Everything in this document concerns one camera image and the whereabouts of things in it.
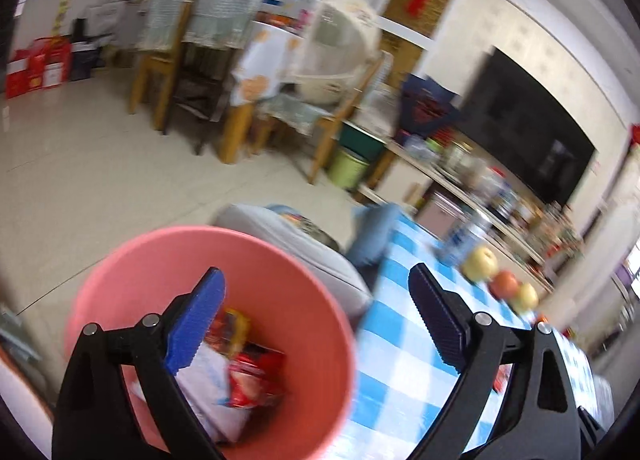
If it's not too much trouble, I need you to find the blue cushion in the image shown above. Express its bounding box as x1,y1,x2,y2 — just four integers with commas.
345,203,402,268

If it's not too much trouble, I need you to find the white blue milk carton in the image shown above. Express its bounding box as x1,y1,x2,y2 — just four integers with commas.
175,342,250,444

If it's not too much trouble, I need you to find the pink storage box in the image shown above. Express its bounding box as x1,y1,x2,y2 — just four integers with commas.
414,192,464,239

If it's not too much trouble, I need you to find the dining table with cloth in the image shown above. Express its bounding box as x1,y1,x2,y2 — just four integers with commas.
218,22,302,164

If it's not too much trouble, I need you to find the wooden dining chair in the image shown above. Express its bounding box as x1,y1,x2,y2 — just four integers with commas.
250,50,393,185

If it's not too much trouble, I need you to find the pink plastic bucket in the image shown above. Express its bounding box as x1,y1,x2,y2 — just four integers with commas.
52,226,355,459

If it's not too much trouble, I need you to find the grey cushion stool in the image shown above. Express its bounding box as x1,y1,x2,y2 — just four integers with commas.
213,203,372,327

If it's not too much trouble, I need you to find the cream tv cabinet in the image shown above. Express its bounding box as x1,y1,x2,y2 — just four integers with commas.
356,142,554,296

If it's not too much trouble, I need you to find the red snack wrapper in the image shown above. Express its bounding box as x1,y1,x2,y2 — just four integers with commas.
228,342,286,409

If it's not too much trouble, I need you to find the green trash bin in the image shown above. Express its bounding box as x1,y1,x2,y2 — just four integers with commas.
328,147,369,190

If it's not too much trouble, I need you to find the coffeemix sachet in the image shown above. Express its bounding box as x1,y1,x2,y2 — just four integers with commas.
204,310,250,359

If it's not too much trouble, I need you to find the yellow pear right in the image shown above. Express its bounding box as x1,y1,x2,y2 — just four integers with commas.
509,284,539,315

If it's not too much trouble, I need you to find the yellow pear left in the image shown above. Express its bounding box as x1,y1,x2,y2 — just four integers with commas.
460,246,499,284

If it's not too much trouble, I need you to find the black flat television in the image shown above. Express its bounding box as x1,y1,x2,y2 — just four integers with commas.
457,48,594,206

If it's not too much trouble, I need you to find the blue white checkered tablecloth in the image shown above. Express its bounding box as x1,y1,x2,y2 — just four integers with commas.
319,211,614,460

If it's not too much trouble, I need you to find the white blue milk bottle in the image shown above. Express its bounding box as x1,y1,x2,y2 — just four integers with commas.
437,214,491,267

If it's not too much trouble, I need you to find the yellow pear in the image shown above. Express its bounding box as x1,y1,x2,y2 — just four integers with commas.
460,246,499,284
509,284,539,315

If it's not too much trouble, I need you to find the mesh food cover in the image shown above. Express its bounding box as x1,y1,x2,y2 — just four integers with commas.
288,0,381,106

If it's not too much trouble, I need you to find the dark blue flower bouquet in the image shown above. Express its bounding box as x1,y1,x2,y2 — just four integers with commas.
394,74,460,146

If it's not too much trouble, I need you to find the red apple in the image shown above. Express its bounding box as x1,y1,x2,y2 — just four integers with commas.
488,270,520,301

